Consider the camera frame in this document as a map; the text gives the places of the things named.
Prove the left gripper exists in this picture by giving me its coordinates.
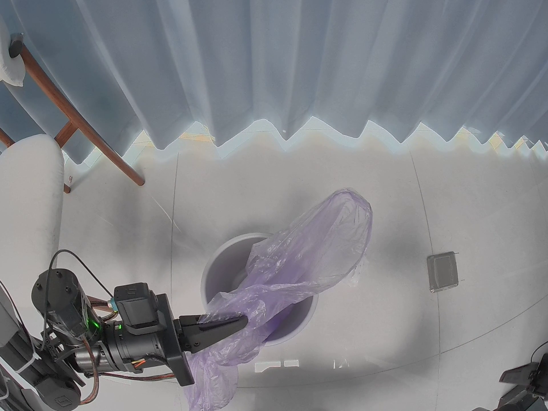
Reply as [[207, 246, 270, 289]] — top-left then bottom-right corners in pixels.
[[103, 294, 249, 387]]

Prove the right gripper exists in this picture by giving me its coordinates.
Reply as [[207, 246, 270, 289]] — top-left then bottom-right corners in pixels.
[[492, 353, 548, 411]]

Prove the purple plastic bag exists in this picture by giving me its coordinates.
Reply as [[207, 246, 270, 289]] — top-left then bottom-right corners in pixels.
[[184, 188, 372, 411]]

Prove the white paper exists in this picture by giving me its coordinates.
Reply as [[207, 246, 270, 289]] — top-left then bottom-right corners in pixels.
[[342, 251, 370, 288]]

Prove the white trash bin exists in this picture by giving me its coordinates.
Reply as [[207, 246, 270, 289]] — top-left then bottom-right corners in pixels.
[[200, 231, 319, 345]]

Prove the white padded wooden chair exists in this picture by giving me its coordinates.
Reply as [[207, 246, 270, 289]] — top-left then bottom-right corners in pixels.
[[0, 13, 146, 303]]

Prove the pale blue curtain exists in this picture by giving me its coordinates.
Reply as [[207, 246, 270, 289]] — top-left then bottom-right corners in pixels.
[[0, 0, 548, 167]]

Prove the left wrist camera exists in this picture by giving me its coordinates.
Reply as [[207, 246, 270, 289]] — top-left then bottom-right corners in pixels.
[[112, 283, 171, 337]]

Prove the brown braided cable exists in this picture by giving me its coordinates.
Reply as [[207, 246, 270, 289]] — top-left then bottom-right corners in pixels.
[[79, 368, 177, 406]]

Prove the black cable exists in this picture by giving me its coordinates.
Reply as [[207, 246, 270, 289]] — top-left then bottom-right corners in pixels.
[[48, 249, 115, 305]]

